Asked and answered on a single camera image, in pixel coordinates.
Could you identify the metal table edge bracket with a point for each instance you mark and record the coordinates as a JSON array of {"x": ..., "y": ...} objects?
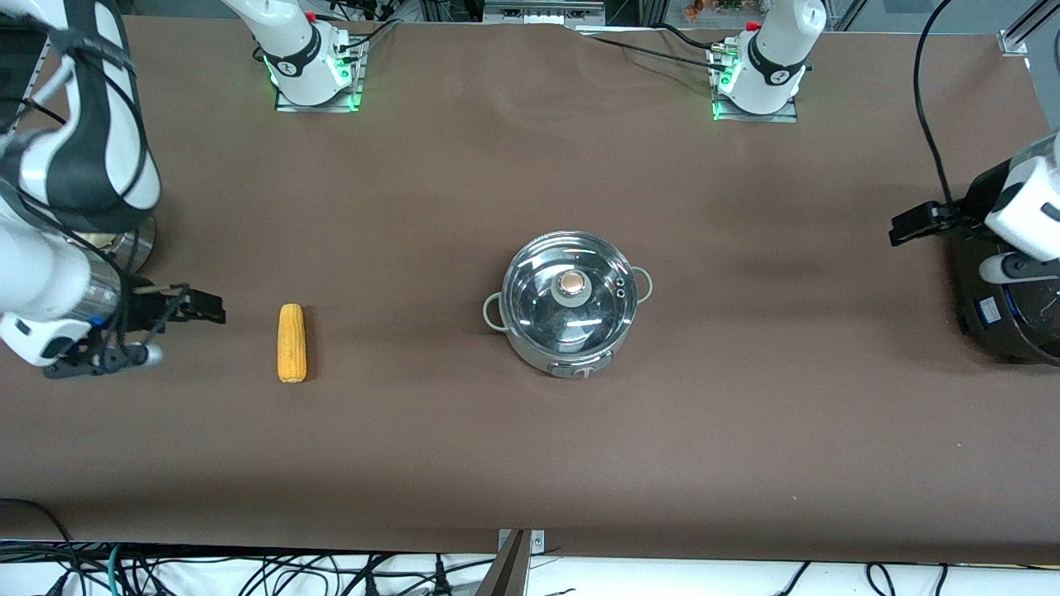
[{"x": 507, "y": 571}]

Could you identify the steel electric cooking pot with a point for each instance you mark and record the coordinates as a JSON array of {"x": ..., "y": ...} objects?
[{"x": 538, "y": 358}]

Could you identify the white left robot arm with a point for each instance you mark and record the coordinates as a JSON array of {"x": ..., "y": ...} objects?
[{"x": 774, "y": 58}]

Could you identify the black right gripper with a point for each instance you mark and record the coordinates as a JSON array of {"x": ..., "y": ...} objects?
[{"x": 147, "y": 312}]

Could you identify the grey power strip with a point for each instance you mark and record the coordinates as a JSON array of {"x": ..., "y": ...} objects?
[{"x": 542, "y": 10}]

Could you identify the black rice cooker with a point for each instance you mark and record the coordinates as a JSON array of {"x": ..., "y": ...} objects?
[{"x": 1006, "y": 323}]

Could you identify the glass pot lid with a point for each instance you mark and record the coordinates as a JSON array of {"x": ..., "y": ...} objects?
[{"x": 571, "y": 310}]

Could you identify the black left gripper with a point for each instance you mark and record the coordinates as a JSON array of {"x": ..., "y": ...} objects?
[{"x": 966, "y": 217}]

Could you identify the aluminium corner bracket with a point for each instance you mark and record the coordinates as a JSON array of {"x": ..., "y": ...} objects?
[{"x": 1013, "y": 43}]

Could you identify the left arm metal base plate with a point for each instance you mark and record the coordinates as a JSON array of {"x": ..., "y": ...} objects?
[{"x": 791, "y": 116}]

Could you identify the yellow corn cob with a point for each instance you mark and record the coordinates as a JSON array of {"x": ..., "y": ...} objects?
[{"x": 291, "y": 343}]

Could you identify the steel steamer pot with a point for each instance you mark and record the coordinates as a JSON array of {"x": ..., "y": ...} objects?
[{"x": 137, "y": 248}]

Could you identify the brown table mat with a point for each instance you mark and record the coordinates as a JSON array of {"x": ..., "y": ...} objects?
[{"x": 530, "y": 455}]

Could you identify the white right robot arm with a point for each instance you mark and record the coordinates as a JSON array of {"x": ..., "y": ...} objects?
[{"x": 50, "y": 273}]

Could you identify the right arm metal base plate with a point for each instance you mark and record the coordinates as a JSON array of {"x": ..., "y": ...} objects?
[{"x": 358, "y": 83}]

